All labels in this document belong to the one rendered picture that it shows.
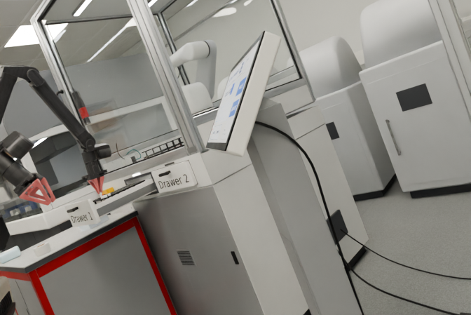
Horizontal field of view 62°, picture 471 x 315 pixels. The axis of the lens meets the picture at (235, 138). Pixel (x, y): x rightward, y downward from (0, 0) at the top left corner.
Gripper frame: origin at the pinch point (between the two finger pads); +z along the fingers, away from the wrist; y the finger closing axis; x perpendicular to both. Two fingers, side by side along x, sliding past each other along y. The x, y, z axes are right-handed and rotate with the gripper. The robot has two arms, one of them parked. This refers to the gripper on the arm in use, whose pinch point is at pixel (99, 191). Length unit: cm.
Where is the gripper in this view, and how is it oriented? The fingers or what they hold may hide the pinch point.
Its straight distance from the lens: 193.6
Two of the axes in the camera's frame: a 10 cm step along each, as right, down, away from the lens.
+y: -7.2, 2.2, -6.6
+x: 6.3, -1.9, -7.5
